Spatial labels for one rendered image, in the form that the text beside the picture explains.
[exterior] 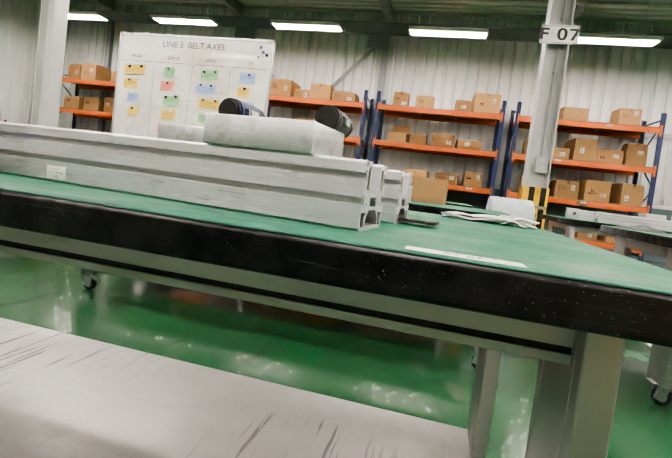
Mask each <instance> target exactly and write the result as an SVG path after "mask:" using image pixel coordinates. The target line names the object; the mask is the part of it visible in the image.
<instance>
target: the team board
mask: <svg viewBox="0 0 672 458"><path fill-rule="evenodd" d="M275 46H276V42H275V41H274V40H271V39H266V40H261V39H243V38H224V37H206V36H187V35H169V34H150V33H132V32H121V33H120V44H119V54H118V64H117V74H116V84H115V94H114V104H113V115H112V125H111V133H115V134H125V135H134V136H144V137H153V138H158V130H159V123H165V124H176V125H187V126H198V127H204V126H205V117H206V113H218V108H219V105H220V103H221V102H222V101H223V100H224V99H226V98H235V99H238V100H240V101H243V102H245V103H247V104H250V105H252V106H255V107H256V108H258V109H260V110H261V111H263V113H264V114H265V117H267V114H268V106H269V97H270V88H271V80H272V71H273V63H274V54H275ZM218 114H219V113H218Z"/></svg>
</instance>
